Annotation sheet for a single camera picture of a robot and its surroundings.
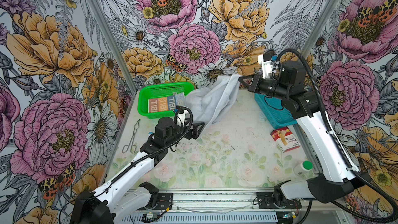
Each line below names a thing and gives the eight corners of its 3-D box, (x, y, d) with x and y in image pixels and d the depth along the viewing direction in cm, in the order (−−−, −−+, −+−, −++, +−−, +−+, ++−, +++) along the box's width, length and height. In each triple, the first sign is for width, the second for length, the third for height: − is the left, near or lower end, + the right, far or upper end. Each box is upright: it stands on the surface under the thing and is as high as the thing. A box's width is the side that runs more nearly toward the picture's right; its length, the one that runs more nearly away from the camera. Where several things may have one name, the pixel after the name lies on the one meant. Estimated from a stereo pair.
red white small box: (281, 153, 92) (285, 149, 88) (269, 134, 100) (272, 129, 96) (296, 148, 94) (301, 145, 90) (283, 130, 102) (287, 126, 98)
